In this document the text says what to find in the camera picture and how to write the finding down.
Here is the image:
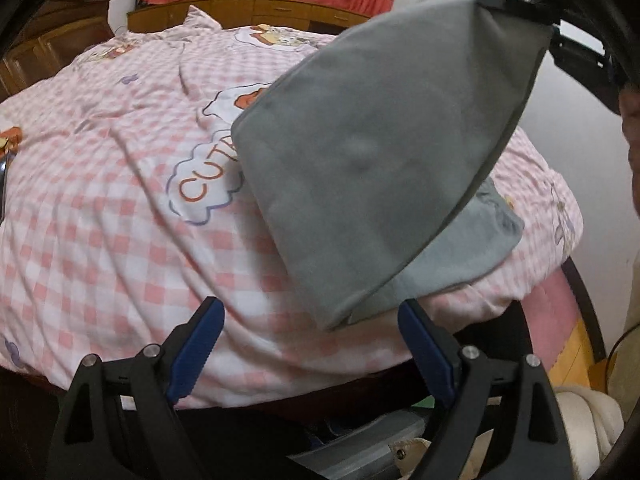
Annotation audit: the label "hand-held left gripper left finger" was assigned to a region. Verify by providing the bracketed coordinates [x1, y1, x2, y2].
[45, 296, 225, 480]

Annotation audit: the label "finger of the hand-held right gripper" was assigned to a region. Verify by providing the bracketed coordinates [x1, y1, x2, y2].
[477, 0, 557, 27]

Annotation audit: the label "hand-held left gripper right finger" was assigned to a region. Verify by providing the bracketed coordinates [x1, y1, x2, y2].
[397, 298, 576, 480]

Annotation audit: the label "grey pants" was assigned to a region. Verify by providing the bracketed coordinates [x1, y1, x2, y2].
[231, 0, 556, 332]

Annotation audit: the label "person's right hand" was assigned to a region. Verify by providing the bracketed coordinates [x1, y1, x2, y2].
[619, 85, 640, 221]

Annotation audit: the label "grey flat object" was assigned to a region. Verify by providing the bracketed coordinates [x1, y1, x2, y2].
[290, 410, 432, 480]

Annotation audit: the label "pink mattress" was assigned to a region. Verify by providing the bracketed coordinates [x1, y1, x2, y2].
[520, 265, 583, 372]

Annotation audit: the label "pink checked printed blanket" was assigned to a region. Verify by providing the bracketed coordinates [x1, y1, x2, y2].
[0, 5, 586, 411]

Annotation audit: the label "cream cloth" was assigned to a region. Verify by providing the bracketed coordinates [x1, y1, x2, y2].
[550, 385, 626, 480]

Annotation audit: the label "brown wooden headboard cabinet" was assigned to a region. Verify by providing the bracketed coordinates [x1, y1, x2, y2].
[126, 0, 381, 36]

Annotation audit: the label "brown wooden wardrobe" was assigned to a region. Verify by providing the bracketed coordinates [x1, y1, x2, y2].
[0, 0, 115, 103]

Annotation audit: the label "dark bed frame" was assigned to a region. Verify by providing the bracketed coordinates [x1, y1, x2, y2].
[562, 255, 608, 361]

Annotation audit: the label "thin dark cable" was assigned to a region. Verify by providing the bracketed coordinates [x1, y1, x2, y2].
[605, 325, 640, 396]

